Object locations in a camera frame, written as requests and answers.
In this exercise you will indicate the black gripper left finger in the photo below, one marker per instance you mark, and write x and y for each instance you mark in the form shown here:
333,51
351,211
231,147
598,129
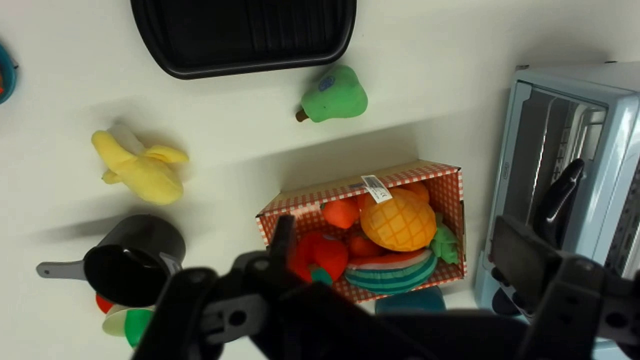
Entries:
201,312

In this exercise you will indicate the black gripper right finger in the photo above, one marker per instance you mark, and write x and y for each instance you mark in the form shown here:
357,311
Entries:
566,300

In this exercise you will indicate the orange pineapple plushie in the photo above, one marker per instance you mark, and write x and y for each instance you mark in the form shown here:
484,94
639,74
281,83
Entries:
399,220

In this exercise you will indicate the black toy pot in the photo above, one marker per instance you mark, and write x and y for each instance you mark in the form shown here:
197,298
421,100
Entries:
136,256

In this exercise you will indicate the red tomato plushie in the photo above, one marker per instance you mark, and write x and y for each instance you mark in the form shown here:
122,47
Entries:
323,256

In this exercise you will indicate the yellow banana plushie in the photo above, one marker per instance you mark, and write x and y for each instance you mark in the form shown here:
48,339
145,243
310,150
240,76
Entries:
143,172

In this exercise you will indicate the red checkered cardboard box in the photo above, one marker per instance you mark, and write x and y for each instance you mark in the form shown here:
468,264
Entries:
313,198

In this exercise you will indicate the green watermelon slice plushie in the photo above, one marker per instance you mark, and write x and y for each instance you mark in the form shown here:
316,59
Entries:
393,274

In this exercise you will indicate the green pear plushie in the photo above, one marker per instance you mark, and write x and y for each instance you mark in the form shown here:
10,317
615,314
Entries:
336,97

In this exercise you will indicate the green red vegetable toy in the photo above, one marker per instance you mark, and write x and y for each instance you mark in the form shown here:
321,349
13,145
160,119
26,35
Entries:
136,322

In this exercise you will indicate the light blue toaster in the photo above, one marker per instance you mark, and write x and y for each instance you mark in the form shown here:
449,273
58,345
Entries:
600,133

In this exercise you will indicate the orange plush fruit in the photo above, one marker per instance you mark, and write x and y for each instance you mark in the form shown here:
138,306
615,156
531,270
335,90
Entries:
340,213

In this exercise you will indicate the black grill pan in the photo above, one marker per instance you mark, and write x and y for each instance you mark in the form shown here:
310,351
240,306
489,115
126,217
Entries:
240,33

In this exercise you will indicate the teal toy plate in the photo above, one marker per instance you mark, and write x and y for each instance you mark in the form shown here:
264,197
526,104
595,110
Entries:
8,60

